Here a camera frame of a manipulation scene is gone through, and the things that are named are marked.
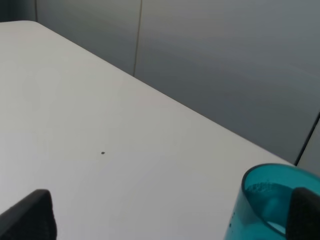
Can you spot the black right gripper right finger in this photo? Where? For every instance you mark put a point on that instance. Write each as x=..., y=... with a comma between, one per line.
x=303, y=220

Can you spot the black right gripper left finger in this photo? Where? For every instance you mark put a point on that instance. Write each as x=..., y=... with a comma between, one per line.
x=32, y=218

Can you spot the teal translucent plastic cup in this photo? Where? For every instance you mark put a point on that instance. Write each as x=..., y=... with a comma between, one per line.
x=262, y=205

